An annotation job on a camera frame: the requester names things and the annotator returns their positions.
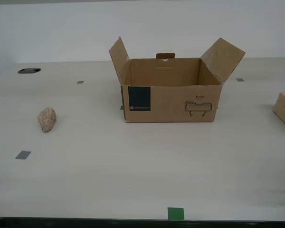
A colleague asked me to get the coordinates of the pinkish speckled granite rock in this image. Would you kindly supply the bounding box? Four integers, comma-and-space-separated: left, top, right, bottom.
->
37, 106, 57, 133

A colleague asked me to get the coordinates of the open brown cardboard box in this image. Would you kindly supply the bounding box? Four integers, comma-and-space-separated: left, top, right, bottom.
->
108, 36, 247, 124

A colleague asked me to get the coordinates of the black oval table grommet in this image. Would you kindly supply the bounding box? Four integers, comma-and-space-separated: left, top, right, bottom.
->
17, 67, 42, 75

